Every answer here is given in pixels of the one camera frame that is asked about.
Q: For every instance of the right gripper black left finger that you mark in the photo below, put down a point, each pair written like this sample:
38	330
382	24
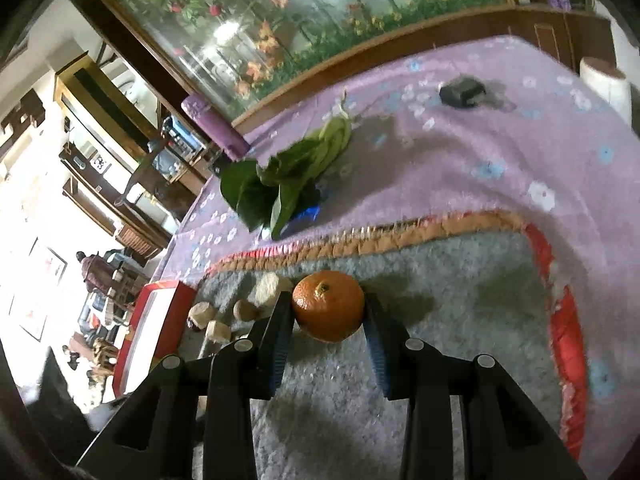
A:
151	436

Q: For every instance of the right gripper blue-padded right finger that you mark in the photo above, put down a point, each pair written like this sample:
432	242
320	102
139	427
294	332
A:
504	436

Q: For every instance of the orange tangerine with stem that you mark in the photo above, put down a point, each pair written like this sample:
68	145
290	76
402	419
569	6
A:
328	305

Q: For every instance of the red cardboard box tray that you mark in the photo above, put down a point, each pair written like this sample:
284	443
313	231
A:
155	331

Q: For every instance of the grey fluffy mat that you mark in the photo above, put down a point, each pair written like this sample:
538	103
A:
464	295

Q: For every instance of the seated person in background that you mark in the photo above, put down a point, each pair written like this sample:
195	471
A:
96	272

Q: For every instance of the green leafy vegetable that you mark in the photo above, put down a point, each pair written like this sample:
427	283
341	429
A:
273	195

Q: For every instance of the wooden chair back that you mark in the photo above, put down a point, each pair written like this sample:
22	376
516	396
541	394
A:
147	162

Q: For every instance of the blue thermos jug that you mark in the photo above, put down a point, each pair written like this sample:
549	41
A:
185	142

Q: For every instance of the purple thermos bottle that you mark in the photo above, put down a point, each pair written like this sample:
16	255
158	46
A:
202	112

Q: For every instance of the purple floral tablecloth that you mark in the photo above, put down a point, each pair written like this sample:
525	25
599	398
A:
541	155

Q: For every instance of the black car key fob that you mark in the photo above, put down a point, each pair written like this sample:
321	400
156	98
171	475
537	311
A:
462	93

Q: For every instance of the white paper roll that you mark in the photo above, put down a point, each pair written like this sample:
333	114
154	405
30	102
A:
610	83

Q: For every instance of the flower painted glass panel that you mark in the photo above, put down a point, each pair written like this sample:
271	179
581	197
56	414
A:
237	52

